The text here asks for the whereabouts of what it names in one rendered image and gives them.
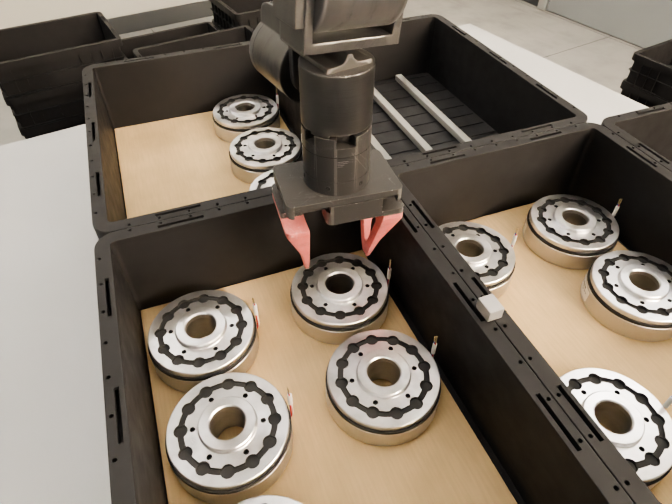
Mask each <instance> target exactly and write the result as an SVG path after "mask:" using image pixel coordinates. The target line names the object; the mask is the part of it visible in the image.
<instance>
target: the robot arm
mask: <svg viewBox="0 0 672 504"><path fill-rule="evenodd" d="M407 1H408V0H273V1H270V2H263V3H262V5H261V21H260V23H259V24H258V25H257V27H256V28H255V30H254V32H253V34H252V36H251V40H250V45H249V53H250V58H251V61H252V63H253V65H254V67H255V68H256V70H257V71H258V72H259V73H261V74H262V75H263V76H264V77H265V78H266V79H268V80H269V81H270V82H271V83H272V84H273V85H274V86H276V87H277V88H278V89H279V90H280V91H281V92H283V93H284V94H285V95H286V96H287V97H288V98H290V99H291V100H293V101H295V102H298V103H300V112H301V122H302V123H301V133H302V153H303V161H298V162H291V163H285V164H279V165H275V166H274V167H273V174H274V182H275V183H274V184H273V185H272V196H273V199H274V202H275V205H276V208H277V211H278V214H279V217H280V220H281V223H282V226H283V229H284V232H285V235H286V237H287V239H288V240H289V241H290V243H291V244H292V245H293V246H294V247H295V248H296V250H297V251H298V252H299V253H300V255H301V258H302V261H303V264H304V267H305V268H306V269H307V268H309V263H310V231H309V228H308V226H307V223H306V221H305V218H304V215H303V213H307V212H313V211H318V210H322V215H323V217H324V219H325V222H326V223H327V224H329V225H337V224H342V223H347V222H353V221H358V220H360V223H361V241H362V249H363V251H364V253H365V255H366V256H369V255H370V254H371V252H372V251H373V249H374V248H375V246H376V245H377V244H378V242H379V241H380V240H381V239H382V238H383V237H384V236H385V235H386V233H387V232H388V231H389V230H390V229H391V228H392V227H393V226H394V225H395V224H396V223H397V222H398V221H399V220H400V219H401V218H402V215H403V207H404V204H403V202H402V201H401V193H402V184H401V182H400V181H399V179H398V178H397V176H396V175H395V173H394V172H393V170H392V169H391V167H390V166H389V164H388V162H387V161H386V159H385V158H384V156H383V155H382V153H381V152H380V151H379V150H375V149H374V150H370V149H371V132H372V114H373V97H374V79H375V62H376V61H375V57H374V56H373V55H372V54H371V53H370V52H368V51H366V50H364V49H362V48H369V47H377V46H384V45H392V44H398V43H399V36H400V30H401V24H402V18H403V12H404V9H405V7H406V4H407ZM374 217H375V218H376V221H375V223H374V226H373V228H372V230H371V232H370V229H371V221H372V218H374Z"/></svg>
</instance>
